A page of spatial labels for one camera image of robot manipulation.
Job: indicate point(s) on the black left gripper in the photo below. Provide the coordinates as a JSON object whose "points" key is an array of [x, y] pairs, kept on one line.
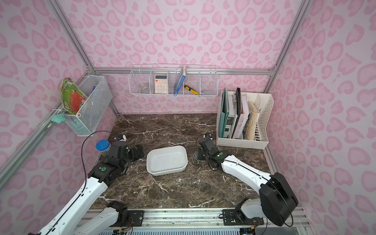
{"points": [[132, 152]]}

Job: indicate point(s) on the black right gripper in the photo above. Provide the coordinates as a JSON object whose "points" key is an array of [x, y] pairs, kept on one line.
{"points": [[205, 150]]}

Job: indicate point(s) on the white plastic storage box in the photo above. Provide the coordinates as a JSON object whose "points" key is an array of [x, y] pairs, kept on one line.
{"points": [[166, 160]]}

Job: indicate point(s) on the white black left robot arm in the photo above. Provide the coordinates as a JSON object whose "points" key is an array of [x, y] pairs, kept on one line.
{"points": [[97, 182]]}

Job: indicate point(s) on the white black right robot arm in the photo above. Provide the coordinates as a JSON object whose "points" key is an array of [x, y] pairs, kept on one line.
{"points": [[276, 200]]}

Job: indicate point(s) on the blue lidded jar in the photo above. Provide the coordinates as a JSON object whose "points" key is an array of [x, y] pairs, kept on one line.
{"points": [[103, 146]]}

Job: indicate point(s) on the green folder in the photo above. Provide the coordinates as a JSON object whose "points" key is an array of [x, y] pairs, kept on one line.
{"points": [[224, 113]]}

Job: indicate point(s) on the beige woven fan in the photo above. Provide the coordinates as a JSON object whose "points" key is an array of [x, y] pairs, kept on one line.
{"points": [[252, 122]]}

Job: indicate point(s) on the white mesh side basket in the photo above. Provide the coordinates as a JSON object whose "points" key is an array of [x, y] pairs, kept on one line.
{"points": [[86, 121]]}

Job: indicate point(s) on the white desktop file organizer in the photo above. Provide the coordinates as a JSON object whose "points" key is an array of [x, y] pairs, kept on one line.
{"points": [[265, 104]]}

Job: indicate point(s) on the pink white book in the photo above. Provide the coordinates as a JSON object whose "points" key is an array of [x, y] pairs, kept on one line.
{"points": [[243, 117]]}

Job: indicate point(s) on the yellow utility knife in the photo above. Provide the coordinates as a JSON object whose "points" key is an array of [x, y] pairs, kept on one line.
{"points": [[191, 90]]}

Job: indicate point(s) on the black notebook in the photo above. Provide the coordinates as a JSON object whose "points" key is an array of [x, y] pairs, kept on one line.
{"points": [[237, 105]]}

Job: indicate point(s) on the clear round glass dish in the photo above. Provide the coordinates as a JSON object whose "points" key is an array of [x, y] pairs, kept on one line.
{"points": [[145, 89]]}

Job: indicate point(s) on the green red snack bag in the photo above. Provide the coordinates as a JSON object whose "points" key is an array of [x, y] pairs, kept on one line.
{"points": [[72, 98]]}

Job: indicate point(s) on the blue book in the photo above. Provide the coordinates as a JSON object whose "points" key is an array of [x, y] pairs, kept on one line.
{"points": [[180, 80]]}

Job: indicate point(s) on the white orange calculator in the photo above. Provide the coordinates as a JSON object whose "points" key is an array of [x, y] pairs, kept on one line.
{"points": [[161, 84]]}

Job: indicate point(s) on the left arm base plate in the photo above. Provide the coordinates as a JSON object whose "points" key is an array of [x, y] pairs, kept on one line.
{"points": [[132, 218]]}

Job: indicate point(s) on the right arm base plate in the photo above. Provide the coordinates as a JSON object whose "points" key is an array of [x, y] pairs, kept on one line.
{"points": [[232, 217]]}

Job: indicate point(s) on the white wire wall basket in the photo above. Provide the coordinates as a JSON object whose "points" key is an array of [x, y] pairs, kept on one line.
{"points": [[201, 78]]}

